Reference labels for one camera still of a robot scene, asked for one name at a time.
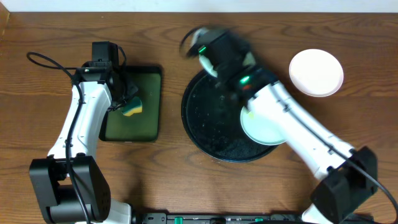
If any yellow green sponge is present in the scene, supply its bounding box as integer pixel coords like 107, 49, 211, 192
122, 96, 143, 117

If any white plate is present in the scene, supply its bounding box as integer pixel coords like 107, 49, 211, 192
289, 49, 344, 97

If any mint green plate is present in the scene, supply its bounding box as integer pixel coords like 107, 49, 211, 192
190, 27, 256, 78
240, 107, 286, 146

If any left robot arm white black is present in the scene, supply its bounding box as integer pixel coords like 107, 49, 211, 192
29, 67, 136, 223

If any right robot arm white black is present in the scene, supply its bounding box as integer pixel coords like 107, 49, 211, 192
192, 28, 377, 223

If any rectangular black tray green liquid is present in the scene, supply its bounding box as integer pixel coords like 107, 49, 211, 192
99, 65, 162, 142

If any round black tray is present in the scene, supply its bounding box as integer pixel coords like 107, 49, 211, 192
181, 70, 277, 162

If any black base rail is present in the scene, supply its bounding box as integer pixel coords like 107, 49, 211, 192
131, 213, 305, 224

